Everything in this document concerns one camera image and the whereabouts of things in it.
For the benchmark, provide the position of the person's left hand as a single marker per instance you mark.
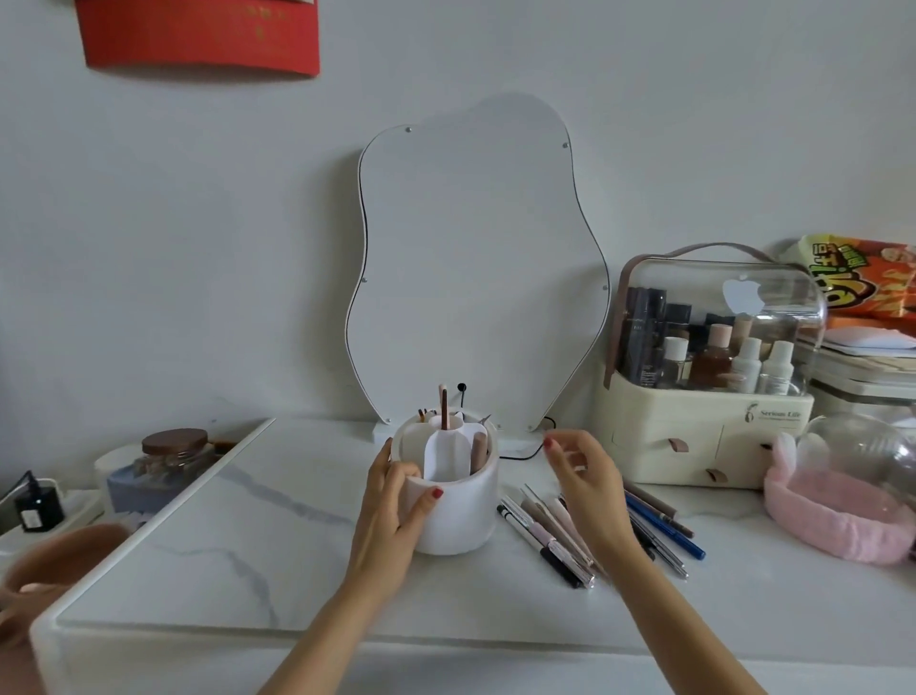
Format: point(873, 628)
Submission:
point(383, 523)

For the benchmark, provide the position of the person's right hand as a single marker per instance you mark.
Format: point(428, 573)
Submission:
point(597, 501)

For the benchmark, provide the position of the person's right fingers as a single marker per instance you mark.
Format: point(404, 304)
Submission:
point(576, 440)

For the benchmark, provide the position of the person's left thumb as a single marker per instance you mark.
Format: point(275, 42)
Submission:
point(423, 507)

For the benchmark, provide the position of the white round brush holder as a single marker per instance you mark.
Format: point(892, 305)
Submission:
point(465, 512)

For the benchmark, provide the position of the person's right forearm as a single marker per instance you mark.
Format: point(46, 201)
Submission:
point(680, 630)

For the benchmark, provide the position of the person's left forearm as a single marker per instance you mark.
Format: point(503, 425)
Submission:
point(336, 637)

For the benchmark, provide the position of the pink makeup stick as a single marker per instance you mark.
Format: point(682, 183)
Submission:
point(479, 452)

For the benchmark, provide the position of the pile of makeup pens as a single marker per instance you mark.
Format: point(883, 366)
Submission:
point(551, 548)

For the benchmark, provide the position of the black ball tipped pin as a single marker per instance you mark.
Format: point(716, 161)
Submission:
point(463, 401)

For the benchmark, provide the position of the cream cosmetic box clear lid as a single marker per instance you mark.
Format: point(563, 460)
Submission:
point(708, 444)

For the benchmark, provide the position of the row of cosmetic bottles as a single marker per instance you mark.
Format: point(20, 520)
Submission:
point(715, 354)

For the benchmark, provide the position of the wavy white framed mirror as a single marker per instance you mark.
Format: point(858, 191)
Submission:
point(479, 272)

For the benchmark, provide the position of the glass jar brown lid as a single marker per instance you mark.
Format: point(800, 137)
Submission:
point(174, 449)

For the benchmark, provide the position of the pink fluffy headband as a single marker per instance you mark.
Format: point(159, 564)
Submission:
point(834, 526)

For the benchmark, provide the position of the clear plastic dome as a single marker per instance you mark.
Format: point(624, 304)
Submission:
point(851, 451)

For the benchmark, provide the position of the blue box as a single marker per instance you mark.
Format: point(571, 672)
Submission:
point(132, 490)

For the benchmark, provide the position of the white storage box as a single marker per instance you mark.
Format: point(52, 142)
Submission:
point(866, 386)

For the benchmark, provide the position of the white paper pad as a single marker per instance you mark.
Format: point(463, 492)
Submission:
point(869, 338)

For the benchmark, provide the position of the white round container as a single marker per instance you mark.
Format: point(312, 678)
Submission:
point(113, 458)

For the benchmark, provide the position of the orange snack bag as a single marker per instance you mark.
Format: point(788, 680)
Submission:
point(869, 283)

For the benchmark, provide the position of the white power strip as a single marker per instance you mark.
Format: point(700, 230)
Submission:
point(75, 512)

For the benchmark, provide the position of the small black bottle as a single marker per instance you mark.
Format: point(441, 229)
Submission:
point(39, 510)

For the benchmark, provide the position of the red paper wall hanging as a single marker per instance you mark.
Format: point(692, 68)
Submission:
point(200, 34)

